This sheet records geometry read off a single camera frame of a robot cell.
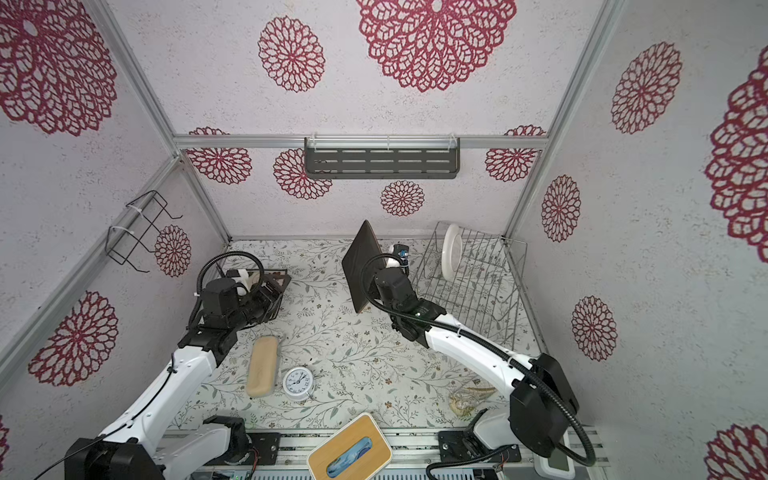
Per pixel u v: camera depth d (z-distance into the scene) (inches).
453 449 28.7
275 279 28.7
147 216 31.3
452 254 38.2
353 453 28.3
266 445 28.9
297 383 32.0
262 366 32.9
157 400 17.8
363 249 29.8
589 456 14.5
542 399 16.0
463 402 30.7
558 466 26.5
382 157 37.2
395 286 22.8
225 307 23.8
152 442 16.4
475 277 41.8
